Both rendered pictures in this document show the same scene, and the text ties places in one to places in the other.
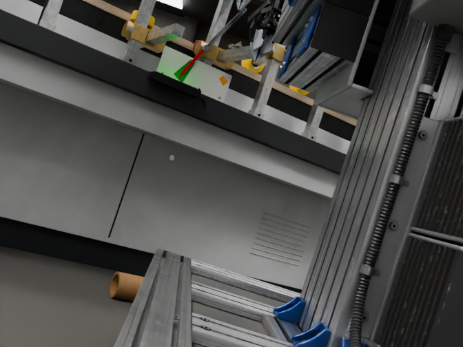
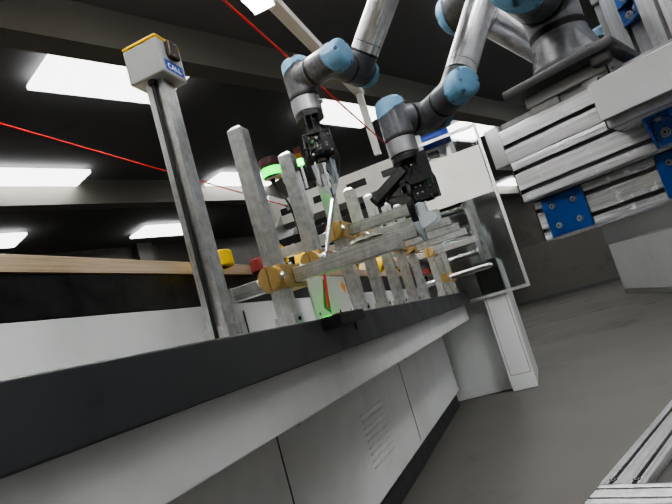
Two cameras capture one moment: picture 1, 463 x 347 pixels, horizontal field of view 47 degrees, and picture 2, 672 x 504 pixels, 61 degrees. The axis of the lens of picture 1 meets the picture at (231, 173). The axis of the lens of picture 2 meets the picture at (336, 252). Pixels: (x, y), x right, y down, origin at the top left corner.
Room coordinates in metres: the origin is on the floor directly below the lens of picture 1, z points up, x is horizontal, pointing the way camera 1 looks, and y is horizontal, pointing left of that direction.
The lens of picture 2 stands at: (0.75, 1.14, 0.65)
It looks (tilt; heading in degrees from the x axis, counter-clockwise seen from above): 8 degrees up; 316
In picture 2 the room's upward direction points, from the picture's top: 16 degrees counter-clockwise
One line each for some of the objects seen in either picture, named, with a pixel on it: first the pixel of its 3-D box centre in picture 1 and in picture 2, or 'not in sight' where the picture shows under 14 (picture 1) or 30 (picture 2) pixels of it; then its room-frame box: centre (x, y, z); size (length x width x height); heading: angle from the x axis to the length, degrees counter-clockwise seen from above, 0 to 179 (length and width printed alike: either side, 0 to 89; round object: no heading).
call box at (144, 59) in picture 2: not in sight; (155, 68); (1.55, 0.65, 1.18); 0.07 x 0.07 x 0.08; 28
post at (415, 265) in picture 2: not in sight; (411, 253); (2.39, -0.90, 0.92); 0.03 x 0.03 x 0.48; 28
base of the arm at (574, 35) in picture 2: not in sight; (564, 52); (1.17, -0.07, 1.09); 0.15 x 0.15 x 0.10
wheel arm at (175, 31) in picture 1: (153, 38); (304, 273); (1.66, 0.37, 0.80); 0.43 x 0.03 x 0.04; 28
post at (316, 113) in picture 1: (322, 95); (368, 255); (2.03, -0.24, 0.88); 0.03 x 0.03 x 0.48; 28
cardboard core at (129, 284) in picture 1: (158, 293); not in sight; (1.70, 0.10, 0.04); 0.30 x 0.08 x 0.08; 118
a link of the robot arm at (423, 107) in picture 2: not in sight; (431, 113); (1.51, -0.06, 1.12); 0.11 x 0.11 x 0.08; 70
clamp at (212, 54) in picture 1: (213, 55); (318, 262); (1.81, 0.18, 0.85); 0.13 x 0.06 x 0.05; 118
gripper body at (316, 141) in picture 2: not in sight; (315, 136); (1.72, 0.16, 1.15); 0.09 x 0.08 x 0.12; 138
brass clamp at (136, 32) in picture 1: (143, 36); (282, 278); (1.69, 0.40, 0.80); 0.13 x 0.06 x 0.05; 118
